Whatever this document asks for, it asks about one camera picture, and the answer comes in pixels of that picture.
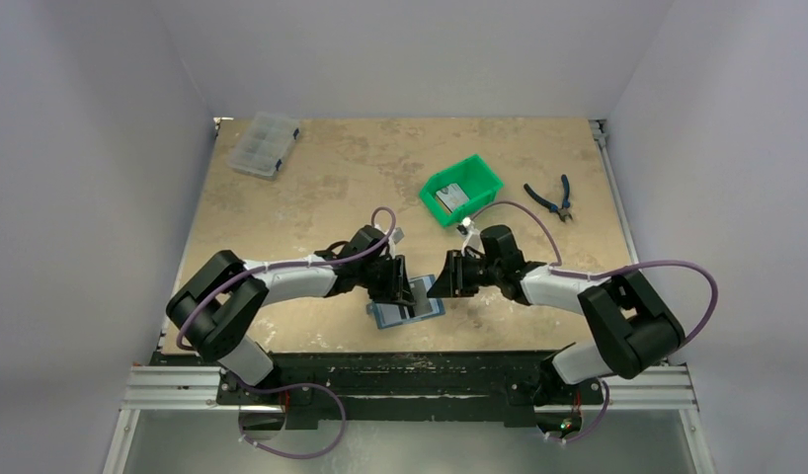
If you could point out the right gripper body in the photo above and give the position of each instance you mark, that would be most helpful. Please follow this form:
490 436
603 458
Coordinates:
458 274

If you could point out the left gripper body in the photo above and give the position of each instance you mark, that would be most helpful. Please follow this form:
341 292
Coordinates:
378 278

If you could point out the black credit card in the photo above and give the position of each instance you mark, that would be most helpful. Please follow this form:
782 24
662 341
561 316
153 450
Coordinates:
389 315

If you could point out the stack of credit cards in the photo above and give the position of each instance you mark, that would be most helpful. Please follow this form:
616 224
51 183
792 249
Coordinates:
451 197

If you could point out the green plastic bin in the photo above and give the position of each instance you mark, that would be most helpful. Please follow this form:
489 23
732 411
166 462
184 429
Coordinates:
475 176

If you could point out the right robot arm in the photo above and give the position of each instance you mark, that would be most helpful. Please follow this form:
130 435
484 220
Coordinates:
632 327

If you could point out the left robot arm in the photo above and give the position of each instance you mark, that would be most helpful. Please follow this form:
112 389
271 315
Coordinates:
215 308

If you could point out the clear plastic organizer box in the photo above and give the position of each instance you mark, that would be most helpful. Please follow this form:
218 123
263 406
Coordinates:
265 146

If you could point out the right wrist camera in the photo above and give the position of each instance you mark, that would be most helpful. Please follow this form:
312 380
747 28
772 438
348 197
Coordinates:
470 234

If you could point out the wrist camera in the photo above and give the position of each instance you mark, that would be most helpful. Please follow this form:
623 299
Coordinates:
394 235
470 234

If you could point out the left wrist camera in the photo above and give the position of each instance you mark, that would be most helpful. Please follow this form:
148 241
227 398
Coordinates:
394 235

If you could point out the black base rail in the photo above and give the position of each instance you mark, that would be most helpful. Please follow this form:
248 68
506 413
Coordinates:
329 407

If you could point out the aluminium frame rail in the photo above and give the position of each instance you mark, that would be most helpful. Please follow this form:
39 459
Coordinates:
171 387

